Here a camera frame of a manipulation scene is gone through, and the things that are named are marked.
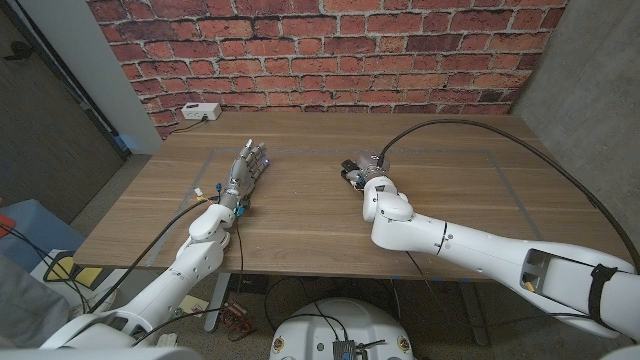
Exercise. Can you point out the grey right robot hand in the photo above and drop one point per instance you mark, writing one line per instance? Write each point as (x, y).
(370, 165)

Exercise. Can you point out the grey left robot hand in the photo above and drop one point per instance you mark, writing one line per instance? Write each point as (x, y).
(245, 172)

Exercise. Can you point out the black stapler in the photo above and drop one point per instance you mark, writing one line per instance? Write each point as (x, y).
(346, 164)

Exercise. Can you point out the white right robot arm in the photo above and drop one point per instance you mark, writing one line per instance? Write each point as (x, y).
(475, 250)

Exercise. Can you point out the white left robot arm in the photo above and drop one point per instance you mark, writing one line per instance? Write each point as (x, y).
(195, 260)

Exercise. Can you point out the white power strip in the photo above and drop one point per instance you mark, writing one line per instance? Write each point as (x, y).
(201, 111)

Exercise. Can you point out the red brick print backdrop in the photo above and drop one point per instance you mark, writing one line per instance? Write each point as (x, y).
(325, 55)

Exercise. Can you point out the yellow paper sheet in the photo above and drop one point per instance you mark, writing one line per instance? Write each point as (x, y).
(192, 305)

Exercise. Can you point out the white floor box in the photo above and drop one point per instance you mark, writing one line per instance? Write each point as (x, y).
(112, 282)

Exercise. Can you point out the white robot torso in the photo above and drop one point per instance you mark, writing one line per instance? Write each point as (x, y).
(310, 335)

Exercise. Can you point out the small grey torso module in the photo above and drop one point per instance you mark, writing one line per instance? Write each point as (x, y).
(345, 350)

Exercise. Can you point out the yellow and black floor item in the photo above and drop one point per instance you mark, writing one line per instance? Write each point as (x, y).
(85, 276)

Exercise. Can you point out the dark grey door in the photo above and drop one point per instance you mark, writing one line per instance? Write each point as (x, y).
(45, 130)

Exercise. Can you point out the grey fabric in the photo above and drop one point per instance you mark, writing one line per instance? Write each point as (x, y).
(25, 305)

